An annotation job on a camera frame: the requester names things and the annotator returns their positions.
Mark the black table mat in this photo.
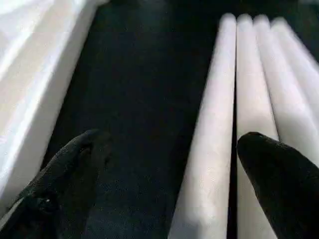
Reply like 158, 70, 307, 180
42, 0, 319, 239

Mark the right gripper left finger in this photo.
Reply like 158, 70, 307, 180
0, 128, 113, 239

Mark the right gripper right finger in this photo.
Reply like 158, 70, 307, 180
236, 131, 319, 239

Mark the white plastic table top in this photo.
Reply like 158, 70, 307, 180
0, 0, 100, 192

